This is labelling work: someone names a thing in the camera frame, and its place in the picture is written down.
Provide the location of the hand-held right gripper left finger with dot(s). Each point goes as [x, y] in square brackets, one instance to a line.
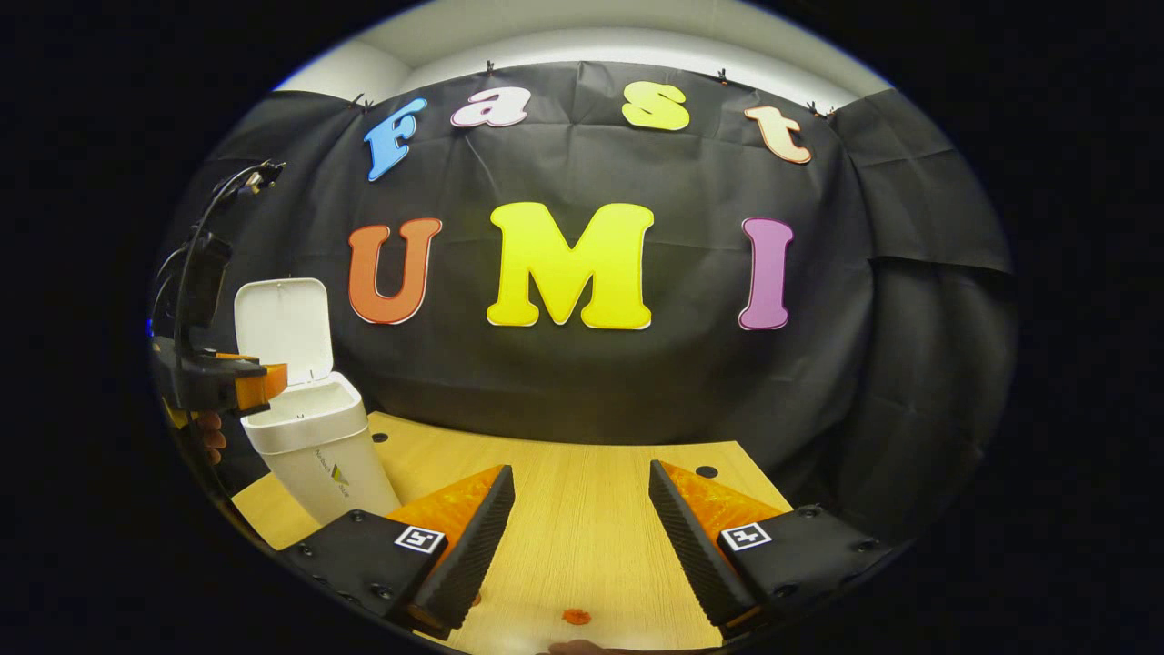
[473, 546]

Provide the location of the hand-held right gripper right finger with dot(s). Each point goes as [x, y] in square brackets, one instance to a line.
[696, 555]

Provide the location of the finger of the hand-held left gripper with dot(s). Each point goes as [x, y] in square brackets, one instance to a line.
[259, 382]

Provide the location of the white desktop garbage bin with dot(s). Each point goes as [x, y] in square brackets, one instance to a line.
[318, 455]

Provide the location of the orange paper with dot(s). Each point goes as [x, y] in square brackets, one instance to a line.
[576, 616]

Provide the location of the wooden desktop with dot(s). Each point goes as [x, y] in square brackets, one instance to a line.
[582, 528]

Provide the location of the black backdrop cloth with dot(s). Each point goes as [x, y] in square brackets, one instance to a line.
[637, 382]

